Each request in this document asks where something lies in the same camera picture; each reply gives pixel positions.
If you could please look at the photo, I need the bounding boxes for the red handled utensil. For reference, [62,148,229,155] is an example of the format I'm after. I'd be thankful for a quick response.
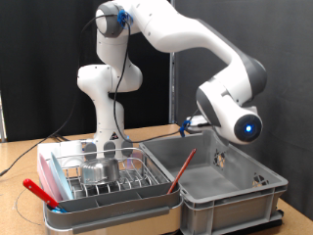
[22,178,60,209]

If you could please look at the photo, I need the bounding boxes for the white dish drying rack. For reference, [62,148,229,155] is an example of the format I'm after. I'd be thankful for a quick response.
[43,172,184,235]

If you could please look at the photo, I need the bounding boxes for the white plastic tray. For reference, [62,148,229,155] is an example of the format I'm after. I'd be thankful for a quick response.
[36,138,86,170]

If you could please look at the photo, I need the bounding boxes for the light blue plate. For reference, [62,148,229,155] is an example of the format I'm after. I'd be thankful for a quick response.
[49,151,75,201]

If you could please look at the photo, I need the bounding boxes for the metal frame strip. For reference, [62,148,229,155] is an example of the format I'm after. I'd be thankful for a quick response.
[0,91,7,143]

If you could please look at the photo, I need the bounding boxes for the pink plate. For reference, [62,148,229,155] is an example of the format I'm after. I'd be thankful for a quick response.
[38,153,63,203]

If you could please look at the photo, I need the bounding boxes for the dark grey backdrop curtain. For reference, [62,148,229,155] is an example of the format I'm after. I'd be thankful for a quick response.
[175,0,313,221]

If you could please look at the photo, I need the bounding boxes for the brown wooden spoon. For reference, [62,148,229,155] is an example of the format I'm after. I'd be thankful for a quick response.
[166,148,198,196]

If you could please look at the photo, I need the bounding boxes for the metal background pole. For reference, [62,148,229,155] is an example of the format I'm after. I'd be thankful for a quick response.
[168,0,177,124]

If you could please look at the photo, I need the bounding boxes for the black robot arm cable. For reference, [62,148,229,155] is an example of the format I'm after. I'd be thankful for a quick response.
[112,18,201,145]

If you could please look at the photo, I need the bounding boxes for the metal wire dish rack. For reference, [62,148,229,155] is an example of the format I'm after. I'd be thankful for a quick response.
[45,147,172,201]

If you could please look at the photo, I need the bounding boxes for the black hanging cable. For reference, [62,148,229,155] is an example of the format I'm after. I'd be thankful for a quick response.
[0,13,119,177]

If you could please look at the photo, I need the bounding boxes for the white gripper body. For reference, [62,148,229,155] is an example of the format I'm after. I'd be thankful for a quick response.
[186,115,211,133]

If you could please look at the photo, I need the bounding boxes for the stainless steel pot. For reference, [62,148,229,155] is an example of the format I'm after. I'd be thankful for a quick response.
[78,157,120,186]

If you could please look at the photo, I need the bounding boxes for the black cables on table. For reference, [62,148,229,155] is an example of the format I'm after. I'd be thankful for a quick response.
[49,132,71,142]

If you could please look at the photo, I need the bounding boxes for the black backdrop curtain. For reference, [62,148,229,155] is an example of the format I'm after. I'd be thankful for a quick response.
[0,0,172,143]

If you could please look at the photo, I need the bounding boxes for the grey rubber rack knob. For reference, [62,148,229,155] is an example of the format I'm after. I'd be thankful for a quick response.
[103,140,116,160]
[84,142,98,162]
[121,139,134,157]

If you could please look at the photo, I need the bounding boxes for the blue cable clip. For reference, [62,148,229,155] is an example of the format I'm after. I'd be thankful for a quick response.
[179,119,192,138]
[116,9,134,29]

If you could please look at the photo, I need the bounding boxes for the grey plastic crate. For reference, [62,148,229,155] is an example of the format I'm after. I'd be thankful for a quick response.
[138,129,290,235]

